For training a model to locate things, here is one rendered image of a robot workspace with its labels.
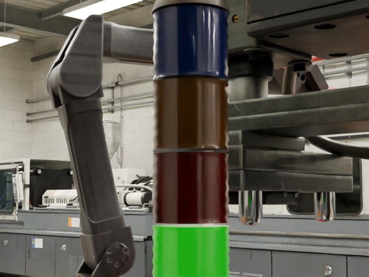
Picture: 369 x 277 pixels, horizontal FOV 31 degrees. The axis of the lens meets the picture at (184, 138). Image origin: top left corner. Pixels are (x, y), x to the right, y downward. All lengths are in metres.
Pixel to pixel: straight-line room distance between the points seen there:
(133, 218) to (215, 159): 7.32
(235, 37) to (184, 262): 0.31
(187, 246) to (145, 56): 0.74
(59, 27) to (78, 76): 10.71
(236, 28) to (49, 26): 11.01
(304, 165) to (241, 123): 0.07
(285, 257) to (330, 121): 5.67
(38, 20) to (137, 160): 2.87
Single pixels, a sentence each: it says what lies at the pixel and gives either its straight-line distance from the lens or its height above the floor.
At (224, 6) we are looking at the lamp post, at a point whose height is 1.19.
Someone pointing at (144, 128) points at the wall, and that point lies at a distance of 10.56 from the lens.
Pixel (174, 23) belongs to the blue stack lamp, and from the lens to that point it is 0.33.
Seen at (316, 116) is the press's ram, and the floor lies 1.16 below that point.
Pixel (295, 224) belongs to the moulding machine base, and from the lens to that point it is 6.11.
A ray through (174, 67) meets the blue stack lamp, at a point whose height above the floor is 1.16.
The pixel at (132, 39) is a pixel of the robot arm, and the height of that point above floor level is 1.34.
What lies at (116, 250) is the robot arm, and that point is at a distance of 0.98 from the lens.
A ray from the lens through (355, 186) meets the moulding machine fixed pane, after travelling 5.80.
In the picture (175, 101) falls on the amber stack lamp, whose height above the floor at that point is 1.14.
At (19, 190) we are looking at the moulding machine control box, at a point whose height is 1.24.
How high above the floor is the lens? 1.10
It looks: 5 degrees up
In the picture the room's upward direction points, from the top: straight up
